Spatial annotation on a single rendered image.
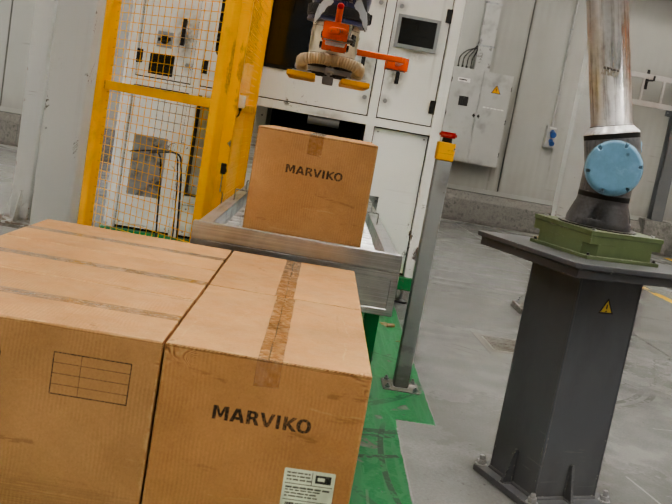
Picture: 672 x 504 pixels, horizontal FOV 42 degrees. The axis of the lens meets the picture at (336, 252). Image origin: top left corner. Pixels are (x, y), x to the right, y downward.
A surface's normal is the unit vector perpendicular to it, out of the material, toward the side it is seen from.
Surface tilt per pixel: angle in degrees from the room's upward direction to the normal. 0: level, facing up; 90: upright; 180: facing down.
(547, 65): 90
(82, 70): 90
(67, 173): 90
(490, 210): 90
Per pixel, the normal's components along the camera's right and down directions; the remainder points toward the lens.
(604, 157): -0.26, 0.20
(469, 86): 0.07, 0.15
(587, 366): 0.40, 0.20
